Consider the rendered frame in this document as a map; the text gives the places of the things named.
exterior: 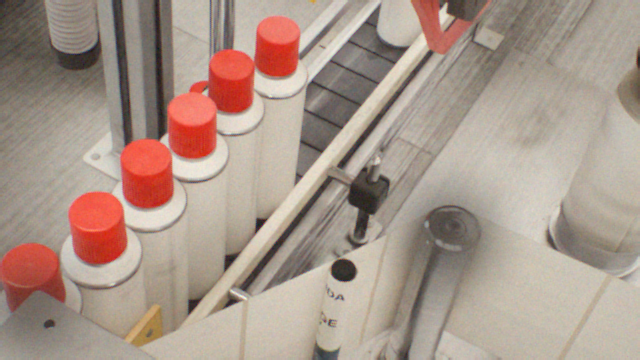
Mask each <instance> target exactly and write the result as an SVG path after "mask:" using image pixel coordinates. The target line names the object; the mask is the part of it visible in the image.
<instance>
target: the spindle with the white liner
mask: <svg viewBox="0 0 640 360"><path fill-rule="evenodd" d="M636 65H637V66H635V67H633V68H632V69H630V70H629V72H626V73H625V74H624V75H623V76H622V77H621V79H620V81H619V83H618V86H617V89H616V92H615V94H614V96H612V98H611V100H610V102H609V105H608V107H607V109H606V110H605V112H604V115H603V117H602V119H601V122H600V125H598V127H597V129H596V132H595V134H594V135H593V138H592V140H591V142H590V144H589V146H588V148H587V150H586V152H585V156H583V159H582V161H581V163H580V165H579V167H578V169H577V172H576V174H575V176H574V177H573V180H572V182H571V185H570V187H568V189H567V190H566V191H565V193H564V195H563V197H562V199H561V203H560V206H559V207H558V208H557V210H556V211H555V212H554V214H552V216H551V219H550V222H549V234H550V238H551V242H553V244H554V246H555V248H556V249H557V251H558V252H560V253H563V254H565V255H568V257H570V258H573V259H575V260H577V261H580V262H583V263H585V264H587V265H590V266H592V267H594V268H596V269H600V270H602V271H603V272H604V273H606V274H609V275H612V276H614V277H622V276H625V275H629V274H631V273H632V272H634V271H635V269H636V268H637V267H638V266H639V265H640V44H639V46H638V48H637V52H636Z"/></svg>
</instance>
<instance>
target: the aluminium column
mask: <svg viewBox="0 0 640 360"><path fill-rule="evenodd" d="M96 2H97V12H99V23H100V32H101V43H102V54H103V63H104V74H105V85H106V94H107V105H108V115H109V125H111V136H112V146H113V156H115V157H116V158H118V159H120V155H121V152H122V150H123V149H124V148H125V147H127V146H128V145H129V144H131V143H132V142H134V141H137V140H142V139H151V140H156V141H158V131H157V109H156V86H155V63H154V41H153V19H152V0H96ZM155 55H156V79H157V95H158V107H160V121H161V139H162V138H163V137H164V136H165V134H166V133H168V106H169V104H170V103H171V101H172V100H174V69H173V28H172V0H155Z"/></svg>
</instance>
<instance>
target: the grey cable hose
mask: <svg viewBox="0 0 640 360"><path fill-rule="evenodd" d="M45 5H46V11H47V18H48V25H49V31H50V32H51V36H49V38H48V39H49V47H51V54H52V57H53V58H54V60H55V61H56V63H57V64H58V65H59V66H61V67H63V69H67V70H71V71H81V70H86V69H88V68H90V66H92V65H94V64H95V63H97V62H98V60H99V58H100V54H101V53H102V48H101V40H100V34H99V32H98V31H96V21H95V10H94V3H93V0H45Z"/></svg>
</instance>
